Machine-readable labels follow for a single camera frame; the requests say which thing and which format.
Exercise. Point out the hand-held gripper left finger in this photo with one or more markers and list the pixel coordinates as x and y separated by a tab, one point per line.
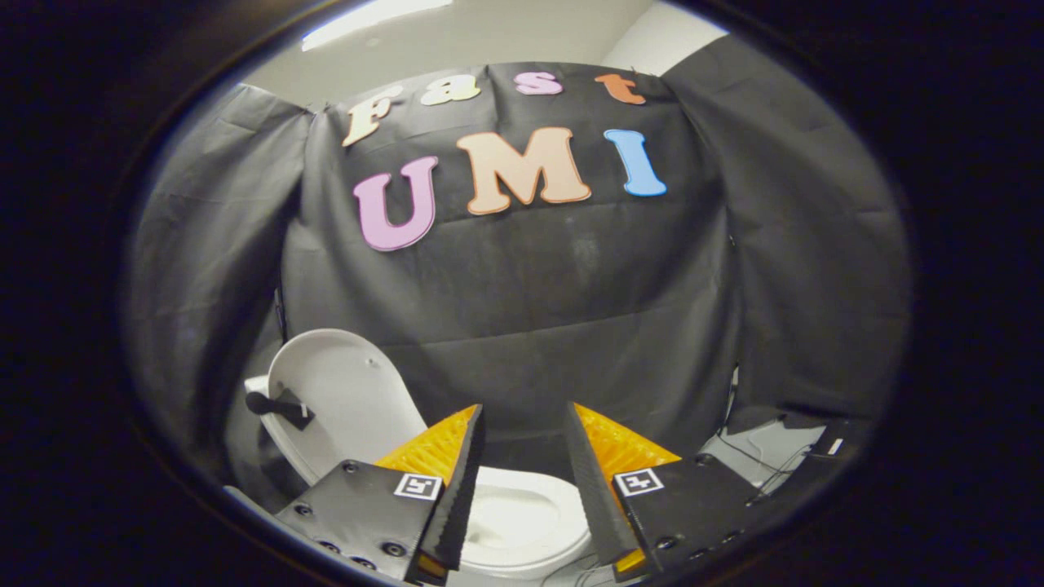
457	489

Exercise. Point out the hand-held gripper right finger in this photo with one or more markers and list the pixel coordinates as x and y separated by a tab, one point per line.
599	497

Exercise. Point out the black flat box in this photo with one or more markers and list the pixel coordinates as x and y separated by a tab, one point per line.
840	440

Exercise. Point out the black backdrop cloth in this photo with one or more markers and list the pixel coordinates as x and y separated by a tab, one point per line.
530	326

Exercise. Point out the white toilet seat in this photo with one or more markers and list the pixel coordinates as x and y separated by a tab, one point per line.
567	505

